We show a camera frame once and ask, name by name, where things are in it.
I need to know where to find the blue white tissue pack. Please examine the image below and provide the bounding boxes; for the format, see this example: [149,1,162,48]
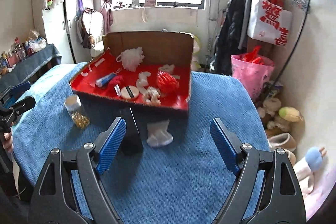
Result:
[95,73,116,88]

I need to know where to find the red knitted soft pouch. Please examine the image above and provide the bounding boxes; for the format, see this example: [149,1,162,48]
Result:
[108,76,124,94]

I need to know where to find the beige powder puff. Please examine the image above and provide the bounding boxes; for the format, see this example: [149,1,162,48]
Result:
[120,85,139,100]

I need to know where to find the white mesh bath pouf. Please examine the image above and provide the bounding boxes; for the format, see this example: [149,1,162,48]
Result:
[116,47,145,72]

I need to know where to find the beige fluffy scrunchie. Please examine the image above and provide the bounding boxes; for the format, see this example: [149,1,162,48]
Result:
[142,86,161,106]

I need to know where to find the red mesh bath pouf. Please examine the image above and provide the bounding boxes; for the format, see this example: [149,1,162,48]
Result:
[157,71,179,94]

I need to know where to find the white fluffy star scrunchie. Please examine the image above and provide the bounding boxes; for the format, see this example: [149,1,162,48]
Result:
[158,64,175,75]

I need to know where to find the person left hand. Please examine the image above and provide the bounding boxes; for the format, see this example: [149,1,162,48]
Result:
[1,128,14,153]

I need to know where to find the glass jar yellow beads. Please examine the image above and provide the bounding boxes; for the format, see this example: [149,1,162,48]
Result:
[64,94,90,130]

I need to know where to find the pink blue plush doll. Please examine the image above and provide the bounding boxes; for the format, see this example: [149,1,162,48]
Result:
[293,147,327,197]

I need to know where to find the green yellow plush toy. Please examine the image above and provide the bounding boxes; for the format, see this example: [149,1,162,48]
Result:
[278,107,303,122]

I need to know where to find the white wardrobe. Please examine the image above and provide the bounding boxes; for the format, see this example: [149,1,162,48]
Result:
[32,0,93,64]

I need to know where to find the blue knitted blanket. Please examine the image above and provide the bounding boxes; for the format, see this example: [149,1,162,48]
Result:
[13,64,269,223]

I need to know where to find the cardboard box red interior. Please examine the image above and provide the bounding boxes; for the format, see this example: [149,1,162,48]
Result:
[69,31,194,117]

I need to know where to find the pink plastic bag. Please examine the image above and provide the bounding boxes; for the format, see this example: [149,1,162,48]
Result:
[231,46,274,101]

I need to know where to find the dark hanging jacket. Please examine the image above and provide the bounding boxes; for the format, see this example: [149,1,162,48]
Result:
[214,0,246,76]

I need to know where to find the white red paper bag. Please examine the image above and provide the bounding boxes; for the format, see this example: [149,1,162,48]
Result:
[247,0,293,46]

